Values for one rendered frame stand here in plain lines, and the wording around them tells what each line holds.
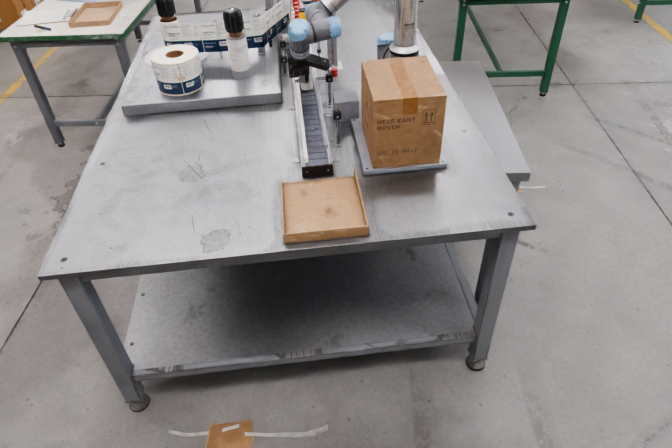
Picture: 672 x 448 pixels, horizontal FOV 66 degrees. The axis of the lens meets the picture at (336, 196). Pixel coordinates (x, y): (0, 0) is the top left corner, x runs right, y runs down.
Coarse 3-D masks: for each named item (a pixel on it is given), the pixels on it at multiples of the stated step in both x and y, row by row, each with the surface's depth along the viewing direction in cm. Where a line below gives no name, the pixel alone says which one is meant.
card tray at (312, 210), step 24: (288, 192) 177; (312, 192) 176; (336, 192) 176; (360, 192) 170; (288, 216) 167; (312, 216) 167; (336, 216) 166; (360, 216) 166; (288, 240) 157; (312, 240) 158
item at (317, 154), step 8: (312, 80) 229; (304, 96) 219; (312, 96) 218; (304, 104) 213; (312, 104) 213; (304, 112) 208; (312, 112) 208; (304, 120) 204; (312, 120) 203; (304, 128) 199; (312, 128) 199; (320, 128) 199; (312, 136) 194; (320, 136) 194; (312, 144) 190; (320, 144) 190; (312, 152) 186; (320, 152) 186; (312, 160) 183; (320, 160) 182
